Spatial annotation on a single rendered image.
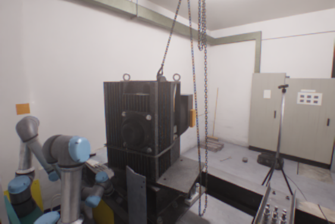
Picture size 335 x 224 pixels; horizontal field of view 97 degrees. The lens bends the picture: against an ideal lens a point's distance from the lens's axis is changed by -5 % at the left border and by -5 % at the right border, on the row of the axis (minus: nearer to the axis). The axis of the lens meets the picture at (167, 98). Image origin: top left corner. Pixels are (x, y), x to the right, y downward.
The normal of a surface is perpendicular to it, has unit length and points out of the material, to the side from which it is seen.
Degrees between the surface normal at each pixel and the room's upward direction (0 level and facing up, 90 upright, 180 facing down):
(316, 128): 90
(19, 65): 90
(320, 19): 90
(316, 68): 90
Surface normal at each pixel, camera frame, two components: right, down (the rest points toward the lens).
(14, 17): 0.75, 0.08
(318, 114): -0.66, 0.09
